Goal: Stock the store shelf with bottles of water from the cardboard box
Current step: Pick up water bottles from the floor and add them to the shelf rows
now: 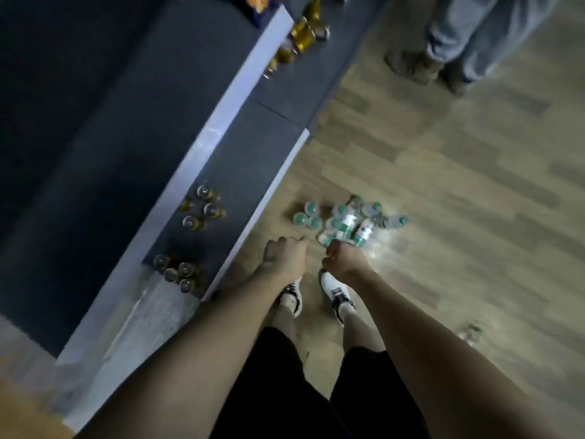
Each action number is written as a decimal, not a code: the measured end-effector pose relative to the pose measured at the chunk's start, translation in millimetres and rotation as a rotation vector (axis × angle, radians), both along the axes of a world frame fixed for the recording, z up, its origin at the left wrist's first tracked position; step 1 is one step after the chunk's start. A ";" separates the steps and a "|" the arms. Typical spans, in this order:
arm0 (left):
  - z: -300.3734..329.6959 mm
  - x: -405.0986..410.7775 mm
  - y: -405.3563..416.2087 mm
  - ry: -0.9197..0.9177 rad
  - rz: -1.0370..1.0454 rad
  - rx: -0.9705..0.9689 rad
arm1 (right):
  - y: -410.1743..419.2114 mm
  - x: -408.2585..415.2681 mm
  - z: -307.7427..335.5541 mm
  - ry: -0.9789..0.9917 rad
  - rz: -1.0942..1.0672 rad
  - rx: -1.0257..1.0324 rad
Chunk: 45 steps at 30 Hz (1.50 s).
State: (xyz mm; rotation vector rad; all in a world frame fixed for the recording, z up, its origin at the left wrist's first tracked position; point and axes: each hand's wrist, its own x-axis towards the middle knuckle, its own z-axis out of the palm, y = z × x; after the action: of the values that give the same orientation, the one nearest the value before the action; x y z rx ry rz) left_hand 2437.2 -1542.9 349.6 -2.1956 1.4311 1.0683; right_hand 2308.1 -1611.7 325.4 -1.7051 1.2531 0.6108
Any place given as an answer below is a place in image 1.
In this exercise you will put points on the person's right forearm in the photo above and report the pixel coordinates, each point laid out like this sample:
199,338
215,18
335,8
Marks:
457,370

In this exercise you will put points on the group of small gold cans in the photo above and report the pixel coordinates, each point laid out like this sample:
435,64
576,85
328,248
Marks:
201,210

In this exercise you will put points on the person's left forearm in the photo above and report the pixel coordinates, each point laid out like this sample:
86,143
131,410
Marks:
192,370

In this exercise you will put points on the water bottles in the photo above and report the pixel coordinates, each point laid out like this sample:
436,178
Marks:
347,219

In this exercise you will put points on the person's left hand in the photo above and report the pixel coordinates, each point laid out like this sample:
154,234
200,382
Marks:
285,260

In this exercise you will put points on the person's right leg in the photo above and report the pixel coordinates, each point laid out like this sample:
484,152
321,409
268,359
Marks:
361,333

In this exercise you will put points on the person's white left shoe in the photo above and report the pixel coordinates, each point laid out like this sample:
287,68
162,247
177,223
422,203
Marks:
292,299

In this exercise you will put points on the person's leg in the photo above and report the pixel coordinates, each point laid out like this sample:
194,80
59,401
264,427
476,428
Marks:
361,333
285,333

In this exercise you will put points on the person's left leg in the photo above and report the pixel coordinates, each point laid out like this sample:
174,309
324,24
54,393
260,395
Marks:
285,333

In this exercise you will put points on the dark grey metal shelf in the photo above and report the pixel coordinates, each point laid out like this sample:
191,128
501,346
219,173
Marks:
114,132

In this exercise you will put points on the white black floor shoe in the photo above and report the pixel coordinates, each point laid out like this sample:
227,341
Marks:
454,82

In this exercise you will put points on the person's right hand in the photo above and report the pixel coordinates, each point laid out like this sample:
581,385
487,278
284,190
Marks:
347,262

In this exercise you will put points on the person's black shorts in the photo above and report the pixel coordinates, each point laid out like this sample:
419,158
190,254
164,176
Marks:
274,397

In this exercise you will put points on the pile of blue orange snack packets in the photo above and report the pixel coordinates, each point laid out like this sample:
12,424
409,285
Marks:
260,0

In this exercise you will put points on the lone water bottle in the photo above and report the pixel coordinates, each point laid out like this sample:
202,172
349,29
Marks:
470,333

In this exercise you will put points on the scattered gold drink cans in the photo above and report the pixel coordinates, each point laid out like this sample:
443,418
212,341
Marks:
301,36

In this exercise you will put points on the beige floor shoe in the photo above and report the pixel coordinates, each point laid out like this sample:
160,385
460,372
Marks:
413,66

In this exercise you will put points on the person's white right shoe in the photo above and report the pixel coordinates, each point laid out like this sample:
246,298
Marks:
336,292

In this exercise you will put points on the person's white shoe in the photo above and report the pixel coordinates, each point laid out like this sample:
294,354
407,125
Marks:
336,292
292,299

